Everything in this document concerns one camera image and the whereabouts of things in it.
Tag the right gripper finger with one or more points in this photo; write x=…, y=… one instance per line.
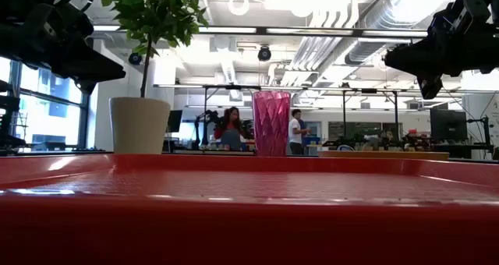
x=430, y=86
x=409, y=58

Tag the black background robot arm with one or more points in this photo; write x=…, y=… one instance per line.
x=204, y=119

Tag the pink faceted plastic cup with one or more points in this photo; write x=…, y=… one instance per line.
x=271, y=122

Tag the red plastic tray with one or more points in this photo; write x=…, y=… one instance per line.
x=249, y=226

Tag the large black monitor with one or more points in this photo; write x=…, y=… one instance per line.
x=448, y=124

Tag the black ceiling spotlight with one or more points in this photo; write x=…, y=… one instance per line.
x=264, y=54
x=135, y=59

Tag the white plant pot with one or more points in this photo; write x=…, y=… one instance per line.
x=139, y=126

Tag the green leafy plant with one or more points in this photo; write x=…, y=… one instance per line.
x=152, y=11

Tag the small black monitor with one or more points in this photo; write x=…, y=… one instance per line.
x=175, y=121

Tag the long linear ceiling light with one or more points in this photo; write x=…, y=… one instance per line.
x=304, y=31

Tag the blue box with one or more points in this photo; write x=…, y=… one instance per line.
x=312, y=141

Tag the person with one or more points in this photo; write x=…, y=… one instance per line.
x=232, y=130
x=296, y=132

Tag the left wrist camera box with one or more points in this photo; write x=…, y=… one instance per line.
x=48, y=21

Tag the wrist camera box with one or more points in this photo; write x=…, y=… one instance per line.
x=468, y=11
x=48, y=21

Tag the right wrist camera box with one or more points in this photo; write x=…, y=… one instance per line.
x=468, y=11

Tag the silver ventilation duct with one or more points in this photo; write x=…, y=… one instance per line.
x=393, y=15

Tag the black workstation frame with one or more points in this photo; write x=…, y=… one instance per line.
x=205, y=113
x=344, y=113

